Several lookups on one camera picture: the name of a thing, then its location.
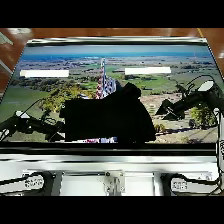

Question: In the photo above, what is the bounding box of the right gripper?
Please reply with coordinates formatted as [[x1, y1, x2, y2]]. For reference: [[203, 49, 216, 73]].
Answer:
[[154, 98, 186, 121]]

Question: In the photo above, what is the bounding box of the black garment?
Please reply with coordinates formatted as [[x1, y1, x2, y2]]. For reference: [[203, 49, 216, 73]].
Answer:
[[59, 82, 157, 144]]

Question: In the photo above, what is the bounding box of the black cable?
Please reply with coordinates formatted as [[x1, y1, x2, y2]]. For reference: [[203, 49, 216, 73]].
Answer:
[[184, 74, 216, 98]]

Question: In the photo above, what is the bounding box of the silver frame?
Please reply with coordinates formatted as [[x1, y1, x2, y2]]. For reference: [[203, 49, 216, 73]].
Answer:
[[0, 153, 224, 197]]

